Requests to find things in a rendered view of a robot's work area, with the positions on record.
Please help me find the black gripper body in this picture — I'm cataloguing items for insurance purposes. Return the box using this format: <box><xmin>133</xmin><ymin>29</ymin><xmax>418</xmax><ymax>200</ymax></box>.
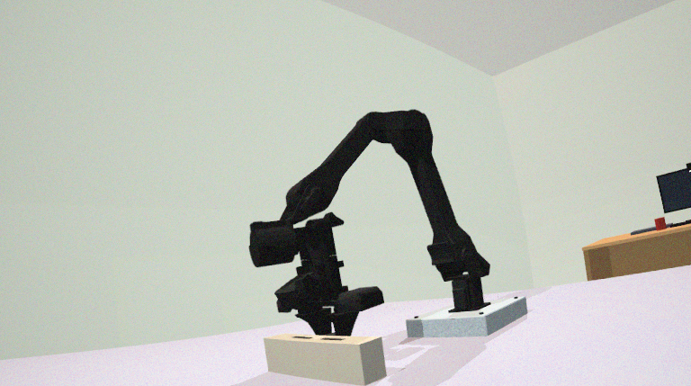
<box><xmin>298</xmin><ymin>255</ymin><xmax>384</xmax><ymax>314</ymax></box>

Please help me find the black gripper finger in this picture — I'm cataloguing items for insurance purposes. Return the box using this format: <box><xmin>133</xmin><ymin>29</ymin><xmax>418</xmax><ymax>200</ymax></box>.
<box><xmin>325</xmin><ymin>312</ymin><xmax>359</xmax><ymax>337</ymax></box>
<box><xmin>294</xmin><ymin>308</ymin><xmax>332</xmax><ymax>336</ymax></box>

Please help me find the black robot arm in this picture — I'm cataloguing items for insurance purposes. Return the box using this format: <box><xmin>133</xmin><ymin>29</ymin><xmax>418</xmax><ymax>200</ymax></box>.
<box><xmin>249</xmin><ymin>109</ymin><xmax>491</xmax><ymax>313</ymax></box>

